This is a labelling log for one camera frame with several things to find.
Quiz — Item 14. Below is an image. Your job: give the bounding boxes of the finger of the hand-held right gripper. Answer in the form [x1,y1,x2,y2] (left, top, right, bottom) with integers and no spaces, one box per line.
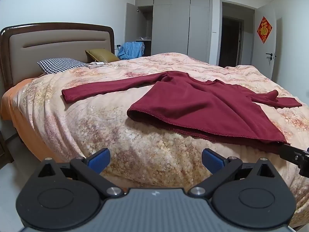
[278,144,309,176]

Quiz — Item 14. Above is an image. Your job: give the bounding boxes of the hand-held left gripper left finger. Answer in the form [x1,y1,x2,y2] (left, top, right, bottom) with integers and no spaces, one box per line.
[36,148,125,197]

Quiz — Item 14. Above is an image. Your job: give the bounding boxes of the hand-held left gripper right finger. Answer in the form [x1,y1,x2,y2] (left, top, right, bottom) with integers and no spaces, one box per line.
[189,148,278,197]

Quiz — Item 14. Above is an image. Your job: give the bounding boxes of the dark red sweater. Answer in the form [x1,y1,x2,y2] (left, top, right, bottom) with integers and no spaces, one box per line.
[61,71,303,154]

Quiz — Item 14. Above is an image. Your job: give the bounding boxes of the blue clothes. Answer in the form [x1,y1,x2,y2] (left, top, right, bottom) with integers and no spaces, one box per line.
[117,42,145,61]

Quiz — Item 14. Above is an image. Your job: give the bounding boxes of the bed with floral quilt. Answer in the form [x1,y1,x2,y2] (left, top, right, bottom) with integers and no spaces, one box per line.
[14,52,309,228]

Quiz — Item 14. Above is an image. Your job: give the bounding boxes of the orange bed sheet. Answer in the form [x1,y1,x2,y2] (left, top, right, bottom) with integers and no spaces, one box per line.
[1,77,62,161]

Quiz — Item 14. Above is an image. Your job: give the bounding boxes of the dark wooden furniture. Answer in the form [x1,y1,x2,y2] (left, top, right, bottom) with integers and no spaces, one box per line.
[0,132,15,165]

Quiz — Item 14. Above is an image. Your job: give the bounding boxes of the white room door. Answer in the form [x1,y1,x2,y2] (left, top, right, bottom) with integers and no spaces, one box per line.
[250,5,283,88]

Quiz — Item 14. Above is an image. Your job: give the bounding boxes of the houndstooth pillow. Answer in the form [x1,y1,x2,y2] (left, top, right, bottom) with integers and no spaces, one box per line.
[37,57,90,75]

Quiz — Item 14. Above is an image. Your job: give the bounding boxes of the olive green pillow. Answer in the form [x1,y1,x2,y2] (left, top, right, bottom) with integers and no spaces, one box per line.
[85,49,120,63]

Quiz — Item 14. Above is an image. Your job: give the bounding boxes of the padded wooden headboard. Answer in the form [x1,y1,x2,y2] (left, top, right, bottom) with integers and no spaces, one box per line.
[0,22,116,99]

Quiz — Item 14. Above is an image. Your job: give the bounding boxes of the red diamond door decoration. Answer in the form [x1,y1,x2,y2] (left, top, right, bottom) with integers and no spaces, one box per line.
[256,16,273,44]

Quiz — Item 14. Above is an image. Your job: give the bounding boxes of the grey wardrobe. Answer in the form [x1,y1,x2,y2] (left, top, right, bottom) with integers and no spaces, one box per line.
[125,0,213,64]

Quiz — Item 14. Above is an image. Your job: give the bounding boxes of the white charger with cable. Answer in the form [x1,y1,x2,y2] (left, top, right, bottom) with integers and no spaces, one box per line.
[86,55,108,69]

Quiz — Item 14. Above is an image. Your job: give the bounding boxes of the dark doorway frame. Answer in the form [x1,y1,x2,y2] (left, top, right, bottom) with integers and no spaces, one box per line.
[218,0,256,68]

